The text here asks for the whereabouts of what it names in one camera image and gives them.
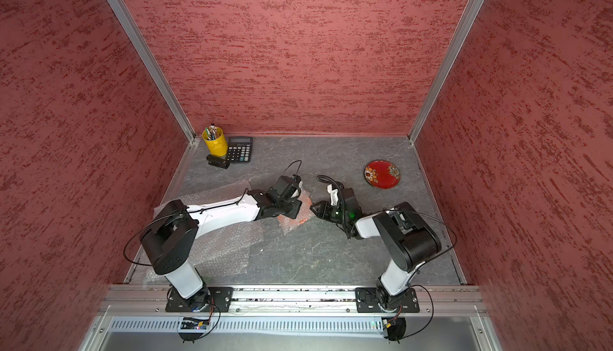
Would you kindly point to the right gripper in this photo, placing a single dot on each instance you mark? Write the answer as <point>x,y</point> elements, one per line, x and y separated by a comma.
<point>323,210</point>

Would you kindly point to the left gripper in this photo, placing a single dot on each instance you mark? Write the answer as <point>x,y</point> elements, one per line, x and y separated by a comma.
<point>293,213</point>

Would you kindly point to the bubble orange plate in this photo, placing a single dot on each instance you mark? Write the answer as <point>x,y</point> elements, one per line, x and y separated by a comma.
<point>288,225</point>

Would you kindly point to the bubble pink plate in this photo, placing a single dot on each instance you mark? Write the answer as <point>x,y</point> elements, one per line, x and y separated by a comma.
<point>231,191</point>

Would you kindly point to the red floral dinner plate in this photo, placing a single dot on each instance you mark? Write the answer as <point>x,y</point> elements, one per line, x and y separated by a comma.
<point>382,174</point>

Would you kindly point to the clear bubble wrap sheet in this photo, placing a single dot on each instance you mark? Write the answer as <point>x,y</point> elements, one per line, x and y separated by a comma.
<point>215,265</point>

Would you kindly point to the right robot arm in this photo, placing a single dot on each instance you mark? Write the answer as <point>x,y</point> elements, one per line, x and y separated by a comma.
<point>409,239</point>

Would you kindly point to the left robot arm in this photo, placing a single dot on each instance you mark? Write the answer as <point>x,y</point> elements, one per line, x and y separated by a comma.
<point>168,239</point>

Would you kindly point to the black calculator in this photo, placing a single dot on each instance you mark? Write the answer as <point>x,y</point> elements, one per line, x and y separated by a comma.
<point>239,149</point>

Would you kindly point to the black stapler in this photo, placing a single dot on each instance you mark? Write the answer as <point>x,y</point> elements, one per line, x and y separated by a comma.
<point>219,162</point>

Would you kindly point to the yellow pen cup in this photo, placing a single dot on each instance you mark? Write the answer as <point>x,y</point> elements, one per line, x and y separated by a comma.
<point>218,147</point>

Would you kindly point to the pens in cup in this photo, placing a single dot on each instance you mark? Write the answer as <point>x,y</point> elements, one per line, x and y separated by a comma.
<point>212,132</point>

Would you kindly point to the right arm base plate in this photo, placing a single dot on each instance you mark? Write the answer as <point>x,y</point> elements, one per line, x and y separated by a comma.
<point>377,300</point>

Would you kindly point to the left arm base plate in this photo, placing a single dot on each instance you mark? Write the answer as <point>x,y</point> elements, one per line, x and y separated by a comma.
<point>205,300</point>

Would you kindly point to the aluminium front rail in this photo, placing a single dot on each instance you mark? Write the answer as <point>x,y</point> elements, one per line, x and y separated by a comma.
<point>286,300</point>

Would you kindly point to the perforated cable duct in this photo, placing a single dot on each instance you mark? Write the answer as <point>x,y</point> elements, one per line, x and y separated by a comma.
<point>346,326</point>

